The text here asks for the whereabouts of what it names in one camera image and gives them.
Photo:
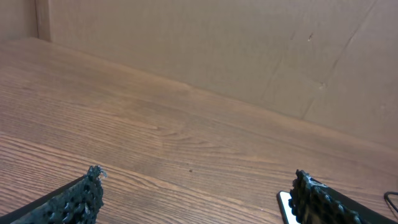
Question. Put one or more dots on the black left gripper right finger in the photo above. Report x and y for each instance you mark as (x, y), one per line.
(314, 202)

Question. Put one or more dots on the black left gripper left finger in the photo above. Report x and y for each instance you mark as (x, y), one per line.
(77, 202)

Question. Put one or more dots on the Samsung Galaxy smartphone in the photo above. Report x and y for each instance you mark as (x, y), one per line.
(285, 209)

